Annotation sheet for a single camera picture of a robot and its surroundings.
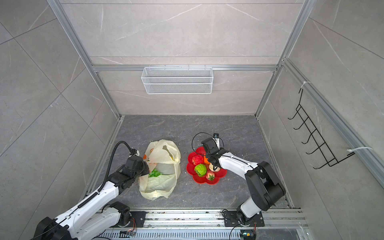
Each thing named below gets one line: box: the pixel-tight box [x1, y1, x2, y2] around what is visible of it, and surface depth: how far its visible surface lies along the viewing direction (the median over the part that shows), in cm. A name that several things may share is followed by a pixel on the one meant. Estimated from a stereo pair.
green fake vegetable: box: [148, 168, 163, 178], surface depth 87 cm
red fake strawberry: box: [205, 171, 215, 181], surface depth 85 cm
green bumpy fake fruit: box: [194, 163, 207, 178], surface depth 86 cm
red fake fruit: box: [192, 154, 204, 166], surface depth 90 cm
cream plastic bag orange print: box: [138, 139, 181, 200], surface depth 83 cm
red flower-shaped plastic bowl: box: [186, 146, 228, 185], surface depth 87 cm
